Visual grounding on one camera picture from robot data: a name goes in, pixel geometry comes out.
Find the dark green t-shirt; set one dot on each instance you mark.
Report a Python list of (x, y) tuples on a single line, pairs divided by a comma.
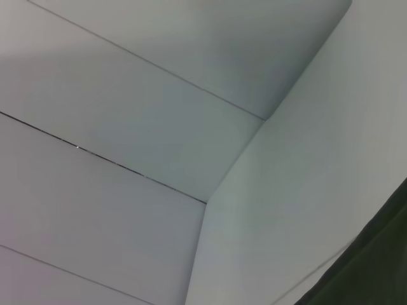
[(375, 254)]

